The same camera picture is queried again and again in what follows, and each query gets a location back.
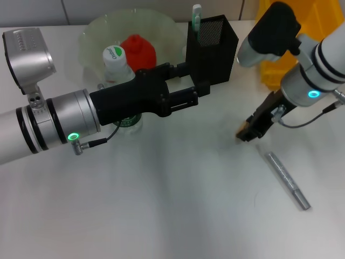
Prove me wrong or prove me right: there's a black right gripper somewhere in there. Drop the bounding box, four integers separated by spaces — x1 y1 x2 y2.
236 90 296 143

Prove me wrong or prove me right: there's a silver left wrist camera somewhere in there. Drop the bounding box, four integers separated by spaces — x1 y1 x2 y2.
2 26 57 111

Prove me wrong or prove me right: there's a grey pen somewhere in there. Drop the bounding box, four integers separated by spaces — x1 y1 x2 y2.
256 144 311 211

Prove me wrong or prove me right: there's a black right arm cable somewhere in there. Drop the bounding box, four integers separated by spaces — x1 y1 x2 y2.
271 90 345 128

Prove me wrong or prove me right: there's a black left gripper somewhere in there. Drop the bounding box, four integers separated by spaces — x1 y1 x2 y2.
88 62 211 127

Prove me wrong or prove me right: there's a pale green glass fruit bowl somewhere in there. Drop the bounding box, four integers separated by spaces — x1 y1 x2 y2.
78 8 187 91

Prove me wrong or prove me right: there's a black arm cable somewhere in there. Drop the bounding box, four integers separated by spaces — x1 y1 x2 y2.
70 83 121 156
271 90 345 128

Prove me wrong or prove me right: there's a yellow plastic bin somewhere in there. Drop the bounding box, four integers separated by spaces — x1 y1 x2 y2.
254 0 345 90

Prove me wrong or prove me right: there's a green utility knife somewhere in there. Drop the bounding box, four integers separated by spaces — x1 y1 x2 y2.
191 4 203 45

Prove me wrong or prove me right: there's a black mesh pen holder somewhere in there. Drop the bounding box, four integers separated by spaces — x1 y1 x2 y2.
185 15 239 87

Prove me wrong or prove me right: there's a beige eraser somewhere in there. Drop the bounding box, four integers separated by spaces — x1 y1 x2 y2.
234 121 250 144

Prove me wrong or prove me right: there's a clear green-label water bottle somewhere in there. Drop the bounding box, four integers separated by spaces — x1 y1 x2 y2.
101 46 143 135

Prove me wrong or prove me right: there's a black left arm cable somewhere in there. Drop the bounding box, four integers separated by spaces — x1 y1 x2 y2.
70 83 121 156

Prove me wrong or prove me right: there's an orange fruit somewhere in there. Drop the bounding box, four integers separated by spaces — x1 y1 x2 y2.
120 34 157 74

